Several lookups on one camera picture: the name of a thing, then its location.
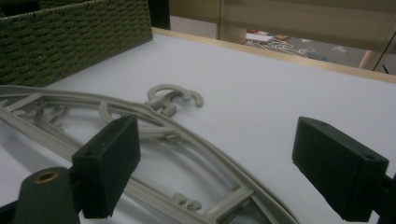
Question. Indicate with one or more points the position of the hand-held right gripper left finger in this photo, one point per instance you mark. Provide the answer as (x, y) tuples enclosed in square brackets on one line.
[(106, 161)]

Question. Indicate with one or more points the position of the grey plastic clothes hanger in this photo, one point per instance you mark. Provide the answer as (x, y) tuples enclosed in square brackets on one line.
[(169, 109), (158, 88), (199, 100)]

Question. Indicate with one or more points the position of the white table cover sheet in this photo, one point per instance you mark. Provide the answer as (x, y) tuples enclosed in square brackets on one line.
[(249, 109)]

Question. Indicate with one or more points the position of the pile of white hangers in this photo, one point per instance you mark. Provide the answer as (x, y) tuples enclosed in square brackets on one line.
[(280, 46)]

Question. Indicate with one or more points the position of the green woven basket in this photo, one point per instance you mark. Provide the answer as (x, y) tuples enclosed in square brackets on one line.
[(77, 40)]

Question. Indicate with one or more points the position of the white paper sheet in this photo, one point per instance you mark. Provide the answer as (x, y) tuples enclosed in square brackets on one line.
[(260, 37)]

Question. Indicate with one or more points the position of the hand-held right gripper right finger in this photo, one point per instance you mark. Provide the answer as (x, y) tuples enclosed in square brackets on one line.
[(339, 168)]

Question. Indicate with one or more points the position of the black metal stand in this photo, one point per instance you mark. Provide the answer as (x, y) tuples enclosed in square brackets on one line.
[(384, 49)]

